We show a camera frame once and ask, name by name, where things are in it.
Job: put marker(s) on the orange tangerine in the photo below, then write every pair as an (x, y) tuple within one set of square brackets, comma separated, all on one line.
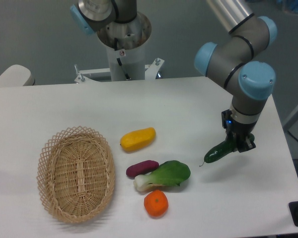
[(156, 203)]

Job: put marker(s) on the purple sweet potato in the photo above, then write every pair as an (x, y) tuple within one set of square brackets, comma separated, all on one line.
[(141, 168)]

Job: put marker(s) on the yellow mango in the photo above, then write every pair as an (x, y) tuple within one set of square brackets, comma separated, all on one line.
[(138, 139)]

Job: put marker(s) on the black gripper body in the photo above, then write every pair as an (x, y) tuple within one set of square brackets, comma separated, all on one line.
[(241, 132)]

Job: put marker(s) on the woven wicker basket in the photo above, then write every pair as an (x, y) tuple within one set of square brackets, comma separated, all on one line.
[(76, 175)]

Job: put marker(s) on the white chair armrest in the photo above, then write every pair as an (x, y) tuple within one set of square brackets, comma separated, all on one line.
[(16, 76)]

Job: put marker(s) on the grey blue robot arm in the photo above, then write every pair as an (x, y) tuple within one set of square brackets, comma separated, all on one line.
[(231, 66)]

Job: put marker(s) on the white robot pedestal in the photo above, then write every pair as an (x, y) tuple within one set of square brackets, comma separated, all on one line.
[(125, 45)]

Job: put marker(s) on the dark green cucumber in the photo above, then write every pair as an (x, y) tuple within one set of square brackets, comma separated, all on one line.
[(216, 153)]

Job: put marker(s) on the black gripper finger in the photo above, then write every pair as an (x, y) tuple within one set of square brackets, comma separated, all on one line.
[(246, 145), (231, 142)]

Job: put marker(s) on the green bok choy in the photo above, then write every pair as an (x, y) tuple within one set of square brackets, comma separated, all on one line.
[(170, 173)]

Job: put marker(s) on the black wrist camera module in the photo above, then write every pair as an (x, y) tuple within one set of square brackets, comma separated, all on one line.
[(226, 118)]

